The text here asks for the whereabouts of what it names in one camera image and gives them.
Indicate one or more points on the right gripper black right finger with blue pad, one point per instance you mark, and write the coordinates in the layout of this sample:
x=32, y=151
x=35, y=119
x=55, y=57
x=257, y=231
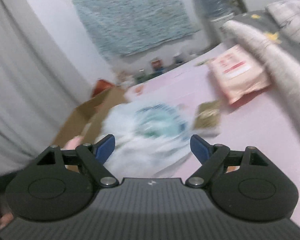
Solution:
x=214, y=160

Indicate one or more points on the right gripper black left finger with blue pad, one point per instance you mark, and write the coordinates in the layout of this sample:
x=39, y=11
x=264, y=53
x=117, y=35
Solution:
x=90, y=160

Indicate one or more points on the pink plush pig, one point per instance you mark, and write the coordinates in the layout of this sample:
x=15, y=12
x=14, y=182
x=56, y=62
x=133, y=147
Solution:
x=73, y=143

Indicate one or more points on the brown cardboard box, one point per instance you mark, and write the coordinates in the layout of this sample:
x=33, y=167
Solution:
x=86, y=119

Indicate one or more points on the gold white soap box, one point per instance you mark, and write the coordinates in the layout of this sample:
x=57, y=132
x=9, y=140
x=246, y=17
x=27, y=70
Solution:
x=207, y=119

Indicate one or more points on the white plastic bag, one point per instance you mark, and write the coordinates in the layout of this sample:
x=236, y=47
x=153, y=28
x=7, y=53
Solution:
x=152, y=140

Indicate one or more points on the red orange snack bag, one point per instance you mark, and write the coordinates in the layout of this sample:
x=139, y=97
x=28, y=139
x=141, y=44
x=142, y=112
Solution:
x=101, y=85

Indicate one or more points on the grey curtain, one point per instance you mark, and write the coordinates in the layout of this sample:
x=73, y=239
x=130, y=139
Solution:
x=36, y=95

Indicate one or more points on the pink wet wipes pack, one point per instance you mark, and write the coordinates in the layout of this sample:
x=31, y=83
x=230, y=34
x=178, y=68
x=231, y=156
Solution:
x=238, y=73

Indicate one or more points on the red can on floor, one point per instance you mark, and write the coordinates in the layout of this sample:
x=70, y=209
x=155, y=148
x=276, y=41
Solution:
x=157, y=66

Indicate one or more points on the rolled white quilt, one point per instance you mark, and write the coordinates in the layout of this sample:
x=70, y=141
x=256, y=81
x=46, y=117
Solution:
x=283, y=68

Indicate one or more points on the white water dispenser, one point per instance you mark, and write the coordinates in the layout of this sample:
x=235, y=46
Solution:
x=215, y=28

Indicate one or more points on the grey blanket yellow print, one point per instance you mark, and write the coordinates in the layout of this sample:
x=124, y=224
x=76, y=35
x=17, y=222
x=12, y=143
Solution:
x=264, y=22

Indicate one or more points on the checked pillow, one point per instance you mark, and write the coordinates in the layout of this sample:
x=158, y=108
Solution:
x=286, y=14

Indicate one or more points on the floral teal wall cloth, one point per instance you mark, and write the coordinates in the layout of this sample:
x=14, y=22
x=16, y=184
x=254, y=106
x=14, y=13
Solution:
x=125, y=27

